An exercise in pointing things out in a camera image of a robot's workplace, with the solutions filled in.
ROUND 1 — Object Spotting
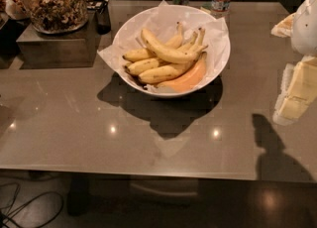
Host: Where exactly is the snack bowl at left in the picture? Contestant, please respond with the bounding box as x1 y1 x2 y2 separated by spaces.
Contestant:
5 0 29 20

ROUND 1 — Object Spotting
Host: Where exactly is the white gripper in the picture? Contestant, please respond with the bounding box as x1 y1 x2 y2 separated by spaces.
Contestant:
271 0 317 126

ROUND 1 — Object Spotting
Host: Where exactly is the white bowl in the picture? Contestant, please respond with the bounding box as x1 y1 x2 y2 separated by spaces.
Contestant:
111 4 232 99

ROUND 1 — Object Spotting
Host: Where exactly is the dark metal box stand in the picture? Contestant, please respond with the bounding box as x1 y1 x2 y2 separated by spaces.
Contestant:
17 12 100 69

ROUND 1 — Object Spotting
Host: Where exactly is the large orange-yellow banana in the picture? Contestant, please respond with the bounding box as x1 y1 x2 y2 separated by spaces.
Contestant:
158 52 207 92

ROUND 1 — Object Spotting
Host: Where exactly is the upper left yellow banana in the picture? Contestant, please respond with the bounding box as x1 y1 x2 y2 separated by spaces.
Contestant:
123 49 155 62

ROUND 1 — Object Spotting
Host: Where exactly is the black cable on floor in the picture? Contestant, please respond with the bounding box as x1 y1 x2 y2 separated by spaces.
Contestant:
0 181 64 228

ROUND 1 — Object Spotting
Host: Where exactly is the dark scoop holder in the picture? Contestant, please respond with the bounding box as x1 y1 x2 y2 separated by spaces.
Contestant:
87 0 111 35

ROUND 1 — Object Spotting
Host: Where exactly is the back yellow banana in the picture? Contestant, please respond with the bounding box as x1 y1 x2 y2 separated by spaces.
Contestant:
165 22 183 49

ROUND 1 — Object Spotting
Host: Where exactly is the white paper liner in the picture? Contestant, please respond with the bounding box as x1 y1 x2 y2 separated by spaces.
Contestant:
97 0 230 95

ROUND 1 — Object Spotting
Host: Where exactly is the middle left yellow banana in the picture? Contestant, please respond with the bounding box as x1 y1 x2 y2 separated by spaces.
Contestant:
125 57 164 75

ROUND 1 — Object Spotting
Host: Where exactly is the lower yellow banana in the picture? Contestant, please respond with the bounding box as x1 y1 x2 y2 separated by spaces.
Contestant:
138 62 192 84

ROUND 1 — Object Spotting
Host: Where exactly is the long top yellow banana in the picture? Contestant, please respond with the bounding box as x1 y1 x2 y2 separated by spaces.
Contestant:
141 28 208 63

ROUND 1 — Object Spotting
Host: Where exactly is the glass jar of nuts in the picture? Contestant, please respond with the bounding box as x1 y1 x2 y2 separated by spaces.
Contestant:
22 0 88 35

